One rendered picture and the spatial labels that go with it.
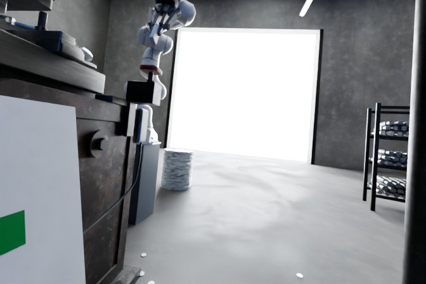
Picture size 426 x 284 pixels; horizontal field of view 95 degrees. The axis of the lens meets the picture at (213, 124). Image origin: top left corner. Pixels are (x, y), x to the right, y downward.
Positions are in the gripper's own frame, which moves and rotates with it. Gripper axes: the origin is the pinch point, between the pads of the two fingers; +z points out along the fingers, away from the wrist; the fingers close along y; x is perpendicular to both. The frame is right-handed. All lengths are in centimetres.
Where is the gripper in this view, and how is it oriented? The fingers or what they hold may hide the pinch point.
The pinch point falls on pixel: (154, 34)
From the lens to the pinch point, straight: 76.9
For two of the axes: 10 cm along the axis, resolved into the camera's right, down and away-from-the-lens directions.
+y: -9.9, -0.9, 1.1
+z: -1.3, 8.8, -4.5
